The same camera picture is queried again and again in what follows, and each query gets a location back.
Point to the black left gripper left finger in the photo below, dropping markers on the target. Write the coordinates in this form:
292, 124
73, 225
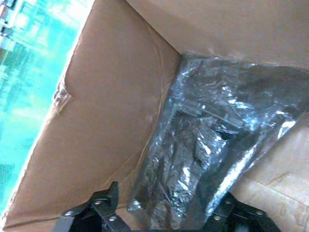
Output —
103, 205

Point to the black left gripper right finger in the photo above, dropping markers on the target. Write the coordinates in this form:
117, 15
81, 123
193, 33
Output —
241, 220

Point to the graphics card with metal bracket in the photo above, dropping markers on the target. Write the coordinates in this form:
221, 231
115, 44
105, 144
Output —
193, 135

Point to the crinkled antistatic bag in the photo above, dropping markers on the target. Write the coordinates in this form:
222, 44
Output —
253, 96

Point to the brown cardboard box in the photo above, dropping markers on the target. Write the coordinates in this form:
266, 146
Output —
108, 96

